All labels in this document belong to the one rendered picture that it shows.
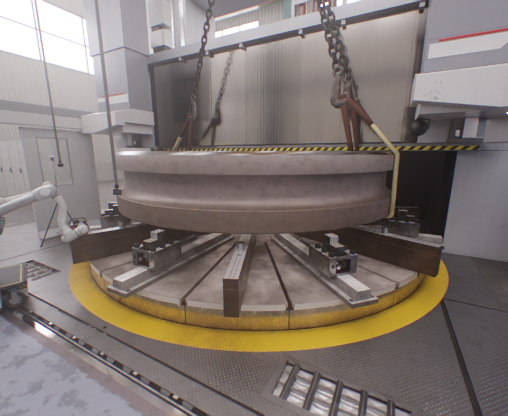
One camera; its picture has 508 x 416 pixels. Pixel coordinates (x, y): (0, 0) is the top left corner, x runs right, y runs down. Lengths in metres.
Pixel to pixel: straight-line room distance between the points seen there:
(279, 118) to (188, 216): 3.53
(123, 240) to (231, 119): 3.74
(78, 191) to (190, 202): 4.45
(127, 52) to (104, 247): 4.25
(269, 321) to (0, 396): 2.16
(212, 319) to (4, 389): 1.63
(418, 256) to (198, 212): 2.71
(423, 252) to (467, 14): 2.69
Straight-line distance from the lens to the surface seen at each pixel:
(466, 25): 4.21
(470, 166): 5.58
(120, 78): 6.84
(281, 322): 2.84
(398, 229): 4.78
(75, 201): 7.26
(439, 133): 4.53
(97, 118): 6.69
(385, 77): 5.57
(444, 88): 3.60
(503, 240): 5.89
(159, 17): 8.41
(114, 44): 7.04
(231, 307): 2.45
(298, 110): 5.77
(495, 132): 4.64
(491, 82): 3.66
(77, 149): 7.27
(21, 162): 12.39
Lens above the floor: 1.75
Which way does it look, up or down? 12 degrees down
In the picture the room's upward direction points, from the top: straight up
